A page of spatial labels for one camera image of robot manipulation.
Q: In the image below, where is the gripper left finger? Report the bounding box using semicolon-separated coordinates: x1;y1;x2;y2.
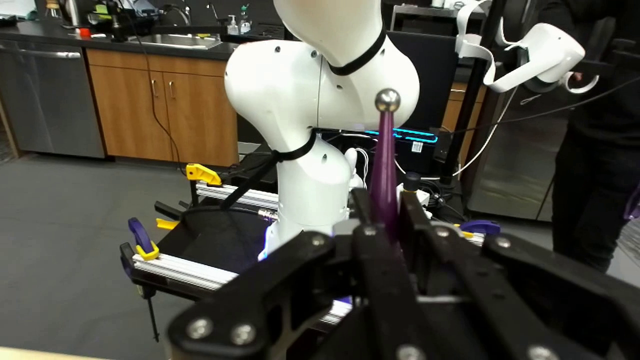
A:
167;189;431;360

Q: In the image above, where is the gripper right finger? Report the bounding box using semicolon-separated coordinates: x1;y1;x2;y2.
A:
399;191;640;360

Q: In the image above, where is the purple-handled silver spoon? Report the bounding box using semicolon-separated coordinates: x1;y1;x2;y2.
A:
369;88;404;246

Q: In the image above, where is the blue and yellow clamp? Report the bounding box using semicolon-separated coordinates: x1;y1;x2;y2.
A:
127;217;161;262
456;219;501;239

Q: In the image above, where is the yellow and black clamp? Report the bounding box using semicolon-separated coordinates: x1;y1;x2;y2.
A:
185;163;224;207

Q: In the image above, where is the person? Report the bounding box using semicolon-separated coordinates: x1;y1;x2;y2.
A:
500;0;640;274

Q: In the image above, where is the white power strip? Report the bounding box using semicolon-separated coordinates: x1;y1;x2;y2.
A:
397;182;432;209

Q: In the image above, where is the black computer with blue light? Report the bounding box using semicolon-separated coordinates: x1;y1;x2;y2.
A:
345;127;447;176

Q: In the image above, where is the wooden cabinet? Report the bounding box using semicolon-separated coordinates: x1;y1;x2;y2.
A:
85;48;240;168

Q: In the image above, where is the hand controller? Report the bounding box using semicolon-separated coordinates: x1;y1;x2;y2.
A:
455;0;601;96

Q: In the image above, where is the black monitor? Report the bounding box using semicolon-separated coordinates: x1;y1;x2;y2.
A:
387;30;461;134

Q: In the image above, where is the steel sink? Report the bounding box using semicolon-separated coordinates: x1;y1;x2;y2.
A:
126;32;224;51

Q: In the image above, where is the tap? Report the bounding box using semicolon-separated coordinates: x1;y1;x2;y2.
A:
159;4;194;29

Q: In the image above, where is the stainless steel dishwasher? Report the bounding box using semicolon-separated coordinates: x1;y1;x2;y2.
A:
0;40;106;159

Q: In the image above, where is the white cable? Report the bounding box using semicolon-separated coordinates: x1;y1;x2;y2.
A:
451;85;520;179

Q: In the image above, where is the black cable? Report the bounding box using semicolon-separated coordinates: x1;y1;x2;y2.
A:
120;9;187;177

